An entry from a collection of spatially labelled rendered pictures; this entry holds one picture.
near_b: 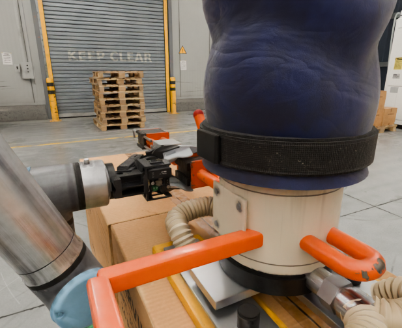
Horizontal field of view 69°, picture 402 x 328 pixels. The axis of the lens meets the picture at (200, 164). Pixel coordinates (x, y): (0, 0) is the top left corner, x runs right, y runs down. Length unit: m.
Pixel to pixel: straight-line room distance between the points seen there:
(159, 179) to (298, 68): 0.37
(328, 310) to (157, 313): 0.23
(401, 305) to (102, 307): 0.30
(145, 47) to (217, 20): 9.50
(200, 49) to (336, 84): 10.35
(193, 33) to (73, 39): 3.74
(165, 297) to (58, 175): 0.27
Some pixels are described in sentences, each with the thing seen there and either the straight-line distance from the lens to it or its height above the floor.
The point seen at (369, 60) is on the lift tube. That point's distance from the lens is 0.37.
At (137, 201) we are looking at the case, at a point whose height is 0.94.
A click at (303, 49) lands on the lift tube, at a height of 1.29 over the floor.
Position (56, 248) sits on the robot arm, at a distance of 0.44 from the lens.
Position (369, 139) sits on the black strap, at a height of 1.21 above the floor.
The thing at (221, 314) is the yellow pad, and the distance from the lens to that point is 0.44.
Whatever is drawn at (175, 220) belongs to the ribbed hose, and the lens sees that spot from 0.54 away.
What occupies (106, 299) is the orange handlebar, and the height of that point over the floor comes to 1.09.
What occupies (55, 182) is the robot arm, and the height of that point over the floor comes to 1.10.
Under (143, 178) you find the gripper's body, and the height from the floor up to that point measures 1.08.
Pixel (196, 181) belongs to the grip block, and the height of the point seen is 1.06.
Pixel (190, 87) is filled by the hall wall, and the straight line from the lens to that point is 10.47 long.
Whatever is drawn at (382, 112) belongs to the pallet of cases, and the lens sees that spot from 7.53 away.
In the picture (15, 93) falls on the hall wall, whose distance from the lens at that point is 9.58.
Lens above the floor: 1.27
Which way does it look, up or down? 17 degrees down
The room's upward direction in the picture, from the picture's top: straight up
